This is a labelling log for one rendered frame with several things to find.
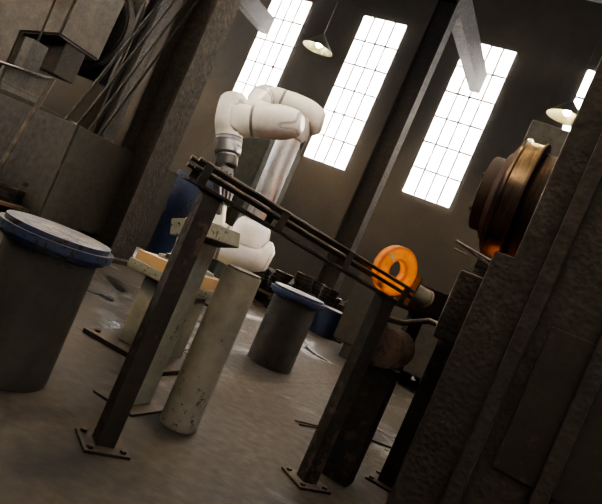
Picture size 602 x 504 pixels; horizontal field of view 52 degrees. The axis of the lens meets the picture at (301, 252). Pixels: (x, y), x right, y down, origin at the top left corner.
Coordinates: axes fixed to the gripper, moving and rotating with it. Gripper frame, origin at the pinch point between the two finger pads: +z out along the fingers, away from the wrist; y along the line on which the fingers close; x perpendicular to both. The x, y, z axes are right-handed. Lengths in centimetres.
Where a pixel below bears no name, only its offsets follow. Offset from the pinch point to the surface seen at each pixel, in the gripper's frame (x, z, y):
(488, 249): -79, 0, 51
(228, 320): -11.3, 33.4, -8.4
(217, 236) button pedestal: -5.8, 8.5, -10.5
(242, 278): -14.9, 20.6, -9.0
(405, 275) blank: -59, 15, 14
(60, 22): 362, -246, 270
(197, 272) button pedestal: 1.3, 19.5, -8.1
